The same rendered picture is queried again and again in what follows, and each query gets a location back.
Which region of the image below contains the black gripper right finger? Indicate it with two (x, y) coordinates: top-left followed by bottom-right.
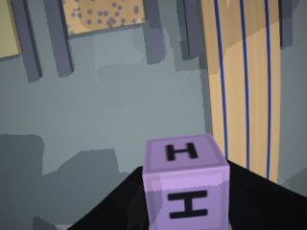
(225, 159), (307, 230)

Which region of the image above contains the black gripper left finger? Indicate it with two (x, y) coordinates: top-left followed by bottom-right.
(66, 167), (150, 230)

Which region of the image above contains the purple cube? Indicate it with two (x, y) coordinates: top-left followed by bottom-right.
(142, 133), (230, 230)

